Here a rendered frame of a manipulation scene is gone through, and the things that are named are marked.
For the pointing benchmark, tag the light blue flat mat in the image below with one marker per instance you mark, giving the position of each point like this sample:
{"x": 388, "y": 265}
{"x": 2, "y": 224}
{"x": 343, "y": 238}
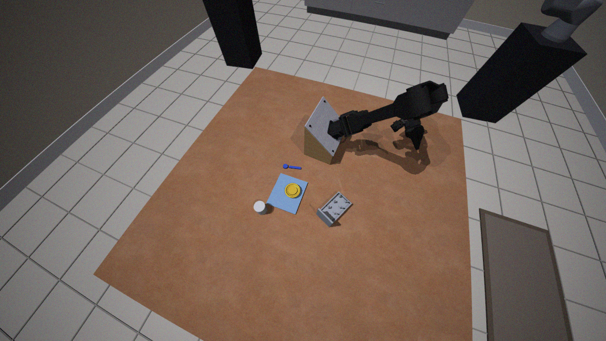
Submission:
{"x": 280, "y": 200}

